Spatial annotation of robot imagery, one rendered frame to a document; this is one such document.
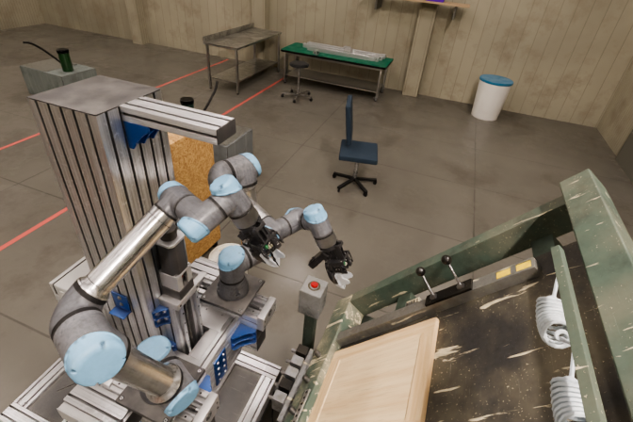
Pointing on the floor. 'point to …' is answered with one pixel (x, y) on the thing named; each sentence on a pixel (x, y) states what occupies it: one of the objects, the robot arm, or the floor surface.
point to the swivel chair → (355, 152)
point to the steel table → (248, 36)
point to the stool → (298, 80)
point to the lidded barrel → (491, 96)
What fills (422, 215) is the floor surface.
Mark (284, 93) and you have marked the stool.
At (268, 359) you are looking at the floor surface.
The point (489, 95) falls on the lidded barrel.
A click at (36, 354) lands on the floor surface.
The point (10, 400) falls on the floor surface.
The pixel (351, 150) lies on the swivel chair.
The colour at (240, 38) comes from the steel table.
